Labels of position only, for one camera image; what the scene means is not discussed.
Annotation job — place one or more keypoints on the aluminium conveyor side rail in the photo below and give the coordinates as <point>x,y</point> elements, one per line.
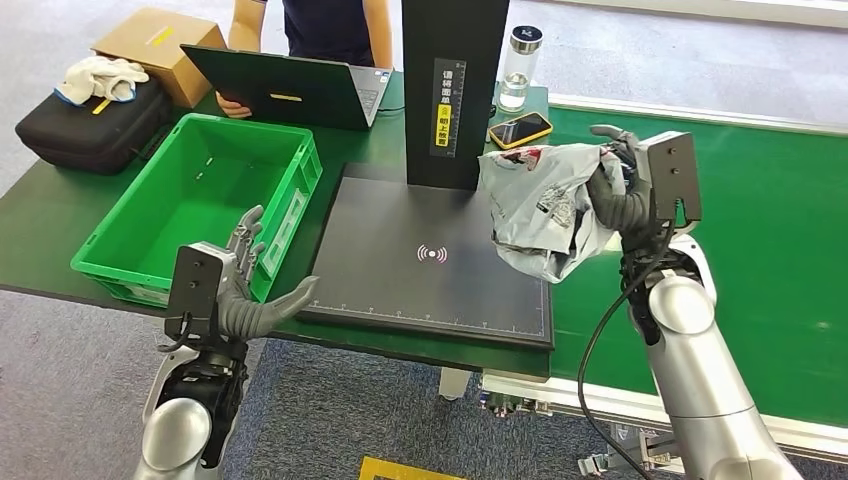
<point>662,111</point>
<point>596,401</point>

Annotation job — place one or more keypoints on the glass water bottle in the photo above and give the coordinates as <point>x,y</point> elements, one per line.
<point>517,71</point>

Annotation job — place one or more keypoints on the white table leg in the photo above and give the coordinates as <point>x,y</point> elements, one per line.
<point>454,385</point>

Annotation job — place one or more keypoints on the white plastic mailer package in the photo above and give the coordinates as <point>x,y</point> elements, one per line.
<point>536,212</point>

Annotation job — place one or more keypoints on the black carrying case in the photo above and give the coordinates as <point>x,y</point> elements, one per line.
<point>86,139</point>

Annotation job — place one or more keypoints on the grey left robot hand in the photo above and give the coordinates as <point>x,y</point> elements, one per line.
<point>242,316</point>

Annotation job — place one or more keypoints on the black laptop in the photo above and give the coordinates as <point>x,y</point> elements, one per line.
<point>285,86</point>

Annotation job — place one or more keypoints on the person's right hand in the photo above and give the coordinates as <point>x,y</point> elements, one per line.
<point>234,110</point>

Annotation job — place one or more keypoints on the black scanner column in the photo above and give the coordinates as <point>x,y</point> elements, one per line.
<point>454,40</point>

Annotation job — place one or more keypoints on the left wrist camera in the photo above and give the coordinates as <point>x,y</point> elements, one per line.
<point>195,288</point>

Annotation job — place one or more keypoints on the person's right forearm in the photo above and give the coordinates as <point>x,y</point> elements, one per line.
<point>246,26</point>

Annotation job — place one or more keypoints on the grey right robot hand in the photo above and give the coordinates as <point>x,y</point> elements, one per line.
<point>616,205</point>

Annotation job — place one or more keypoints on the green plastic crate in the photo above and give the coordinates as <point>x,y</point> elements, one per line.
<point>192,192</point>

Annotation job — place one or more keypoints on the person's left forearm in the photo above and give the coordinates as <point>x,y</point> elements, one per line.
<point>381,33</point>

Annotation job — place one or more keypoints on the smartphone with orange case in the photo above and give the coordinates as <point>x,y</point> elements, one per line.
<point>520,130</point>

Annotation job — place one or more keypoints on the person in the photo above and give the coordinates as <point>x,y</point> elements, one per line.
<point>328,26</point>

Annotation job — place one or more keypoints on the brown cardboard box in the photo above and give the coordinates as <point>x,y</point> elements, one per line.
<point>166,60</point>

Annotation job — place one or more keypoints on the black scanner base plate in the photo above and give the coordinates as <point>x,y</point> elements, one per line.
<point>384,278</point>

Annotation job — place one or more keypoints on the white work gloves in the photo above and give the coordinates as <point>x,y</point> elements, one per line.
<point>99,78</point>

